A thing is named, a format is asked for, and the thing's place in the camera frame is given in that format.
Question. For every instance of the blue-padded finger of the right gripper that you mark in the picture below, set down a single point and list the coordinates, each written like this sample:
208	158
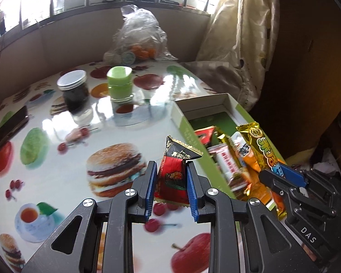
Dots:
292	176

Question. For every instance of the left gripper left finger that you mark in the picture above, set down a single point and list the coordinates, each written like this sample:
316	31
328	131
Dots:
142	204

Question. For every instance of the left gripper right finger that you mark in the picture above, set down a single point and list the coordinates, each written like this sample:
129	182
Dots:
201	209

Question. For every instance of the red black candy packet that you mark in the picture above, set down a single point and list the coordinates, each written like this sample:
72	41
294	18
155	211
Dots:
171	184

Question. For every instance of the long yellow snack bar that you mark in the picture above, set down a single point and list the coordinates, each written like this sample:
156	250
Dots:
262	149

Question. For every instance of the pink white snack packet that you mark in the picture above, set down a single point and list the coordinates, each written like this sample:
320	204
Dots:
235	176

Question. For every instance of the white grey snack pouch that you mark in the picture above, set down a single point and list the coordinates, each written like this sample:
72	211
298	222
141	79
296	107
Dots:
241	148

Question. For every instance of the green white shallow box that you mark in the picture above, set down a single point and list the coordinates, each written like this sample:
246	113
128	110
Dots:
206	121

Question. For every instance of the green lidded glass jar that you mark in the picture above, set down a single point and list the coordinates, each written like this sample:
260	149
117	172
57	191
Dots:
120	83

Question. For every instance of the dark jar white lid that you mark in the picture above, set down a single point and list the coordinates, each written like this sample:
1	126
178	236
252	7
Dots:
73	86

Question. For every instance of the beige patterned curtain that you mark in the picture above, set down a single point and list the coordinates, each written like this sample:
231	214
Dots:
237	48

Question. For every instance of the black smartphone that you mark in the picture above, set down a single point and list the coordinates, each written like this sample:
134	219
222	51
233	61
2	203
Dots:
13	125

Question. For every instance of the clear plastic bag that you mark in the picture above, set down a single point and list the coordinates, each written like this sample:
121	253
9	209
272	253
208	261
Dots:
140	39

